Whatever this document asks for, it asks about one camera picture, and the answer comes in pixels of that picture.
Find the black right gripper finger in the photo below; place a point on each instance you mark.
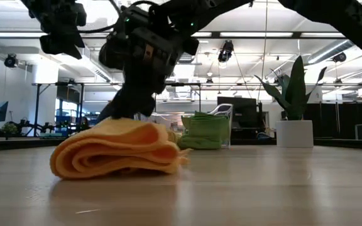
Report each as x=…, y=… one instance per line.
x=115, y=108
x=140, y=105

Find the orange microfiber towel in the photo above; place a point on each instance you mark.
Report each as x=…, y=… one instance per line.
x=115, y=150

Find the green microfiber towel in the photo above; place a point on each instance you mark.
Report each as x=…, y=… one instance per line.
x=206, y=125

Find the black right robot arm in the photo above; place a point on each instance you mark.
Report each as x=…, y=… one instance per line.
x=341, y=19

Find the tall black background table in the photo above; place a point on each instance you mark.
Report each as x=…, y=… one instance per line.
x=37, y=103
x=184, y=84

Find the black ceiling spotlight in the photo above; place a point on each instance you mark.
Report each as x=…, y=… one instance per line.
x=11, y=61
x=339, y=57
x=226, y=50

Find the clear plastic bin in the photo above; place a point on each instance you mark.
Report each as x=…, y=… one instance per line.
x=226, y=110

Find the black computer monitor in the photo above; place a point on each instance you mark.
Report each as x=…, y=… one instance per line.
x=240, y=106

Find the small bushy green plant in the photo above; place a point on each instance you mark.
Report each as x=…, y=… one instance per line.
x=8, y=128

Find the green succulent plant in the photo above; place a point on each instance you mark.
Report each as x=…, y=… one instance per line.
x=294, y=91

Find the black office partition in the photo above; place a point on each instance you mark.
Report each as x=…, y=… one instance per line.
x=341, y=119

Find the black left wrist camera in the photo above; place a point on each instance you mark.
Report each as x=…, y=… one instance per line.
x=61, y=45

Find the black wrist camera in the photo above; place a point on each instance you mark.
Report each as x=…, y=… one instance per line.
x=156, y=47
x=61, y=45

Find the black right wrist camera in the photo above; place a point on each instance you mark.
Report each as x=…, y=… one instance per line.
x=156, y=47

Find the black aluminium table frame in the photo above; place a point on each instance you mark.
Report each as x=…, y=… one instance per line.
x=11, y=144

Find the black overhead light rail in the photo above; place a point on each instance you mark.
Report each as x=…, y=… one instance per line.
x=262, y=34

